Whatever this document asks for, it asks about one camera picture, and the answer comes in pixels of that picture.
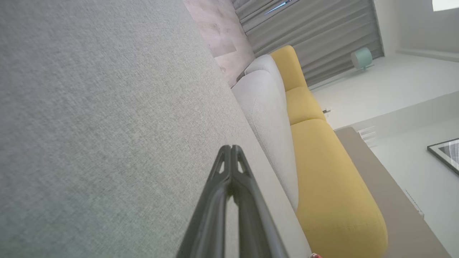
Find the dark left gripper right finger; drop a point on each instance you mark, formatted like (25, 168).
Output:
(256, 225)

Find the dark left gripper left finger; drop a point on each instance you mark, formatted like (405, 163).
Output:
(209, 218)

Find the red white sports shorts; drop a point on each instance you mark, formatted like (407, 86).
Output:
(315, 255)

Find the wide yellow sofa back cushion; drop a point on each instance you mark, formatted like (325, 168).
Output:
(330, 186)

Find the grey sofa seat cushion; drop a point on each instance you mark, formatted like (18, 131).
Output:
(267, 62)
(269, 125)

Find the large grey fabric ottoman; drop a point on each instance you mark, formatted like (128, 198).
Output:
(107, 125)

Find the beige partition panel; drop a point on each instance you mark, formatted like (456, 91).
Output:
(394, 200)

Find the white slatted ledge ornament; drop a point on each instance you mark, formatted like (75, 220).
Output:
(367, 136)

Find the mint floor lamp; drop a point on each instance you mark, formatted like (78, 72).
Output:
(361, 58)

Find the grey curtain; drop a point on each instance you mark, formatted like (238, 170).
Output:
(247, 4)
(322, 28)

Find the framed wall picture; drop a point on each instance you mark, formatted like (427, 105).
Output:
(446, 154)

